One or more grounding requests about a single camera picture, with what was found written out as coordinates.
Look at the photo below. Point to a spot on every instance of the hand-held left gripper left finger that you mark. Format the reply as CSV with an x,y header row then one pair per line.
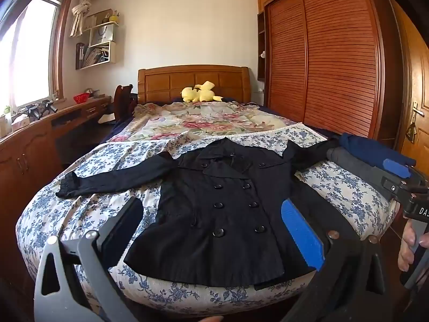
x,y
122,231

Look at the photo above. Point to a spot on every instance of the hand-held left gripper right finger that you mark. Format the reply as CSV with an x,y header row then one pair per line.
x,y
301,231

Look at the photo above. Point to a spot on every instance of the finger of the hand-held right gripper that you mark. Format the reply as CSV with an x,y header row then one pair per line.
x,y
397,168

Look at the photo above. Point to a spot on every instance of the black double-breasted coat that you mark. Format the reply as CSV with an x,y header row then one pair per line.
x,y
218,214

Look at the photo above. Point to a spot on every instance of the person's right hand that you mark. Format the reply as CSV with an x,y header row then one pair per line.
x,y
407,245

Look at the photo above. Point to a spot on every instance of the folded blue garment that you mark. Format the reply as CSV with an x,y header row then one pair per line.
x,y
362,151

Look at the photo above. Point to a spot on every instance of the folded grey garment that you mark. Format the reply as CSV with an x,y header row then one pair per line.
x,y
348,162

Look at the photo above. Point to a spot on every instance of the blue floral bed sheet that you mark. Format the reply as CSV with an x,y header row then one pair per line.
x,y
100,161

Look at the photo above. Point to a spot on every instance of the wooden door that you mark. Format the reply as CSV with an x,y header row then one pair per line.
x,y
415,73

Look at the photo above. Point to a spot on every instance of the long wooden desk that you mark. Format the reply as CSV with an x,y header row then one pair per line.
x,y
30,147

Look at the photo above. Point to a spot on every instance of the dark wooden chair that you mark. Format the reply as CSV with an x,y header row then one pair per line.
x,y
121,102

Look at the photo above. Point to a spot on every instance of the wooden louvred wardrobe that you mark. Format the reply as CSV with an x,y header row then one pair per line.
x,y
321,57

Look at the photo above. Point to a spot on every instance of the pink floral blanket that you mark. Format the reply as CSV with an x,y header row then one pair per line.
x,y
201,120

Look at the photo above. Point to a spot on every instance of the red basket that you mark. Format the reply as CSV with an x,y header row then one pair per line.
x,y
81,99

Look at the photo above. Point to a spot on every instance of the black metal device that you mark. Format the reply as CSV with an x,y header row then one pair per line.
x,y
38,109

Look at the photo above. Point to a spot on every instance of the wooden bed headboard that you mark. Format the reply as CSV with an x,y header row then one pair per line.
x,y
167,82

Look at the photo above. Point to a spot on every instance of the yellow plush toy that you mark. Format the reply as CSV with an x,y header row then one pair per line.
x,y
199,94

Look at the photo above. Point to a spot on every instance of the wooden framed window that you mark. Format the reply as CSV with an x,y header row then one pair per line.
x,y
30,50

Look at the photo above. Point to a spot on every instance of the tied cream curtain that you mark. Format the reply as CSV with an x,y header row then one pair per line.
x,y
82,10

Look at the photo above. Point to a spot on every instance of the cream wall shelf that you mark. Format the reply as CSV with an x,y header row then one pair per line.
x,y
112,52

